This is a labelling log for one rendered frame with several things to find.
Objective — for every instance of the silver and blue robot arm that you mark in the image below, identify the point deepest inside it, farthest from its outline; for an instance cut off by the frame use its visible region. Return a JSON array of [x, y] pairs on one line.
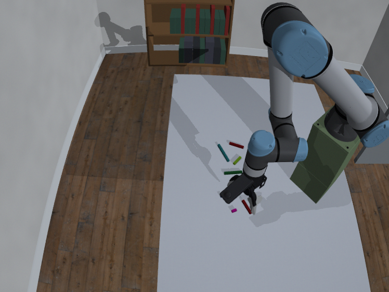
[[296, 48]]

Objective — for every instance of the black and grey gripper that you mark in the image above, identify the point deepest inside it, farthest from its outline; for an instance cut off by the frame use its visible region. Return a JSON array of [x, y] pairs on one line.
[[253, 199]]

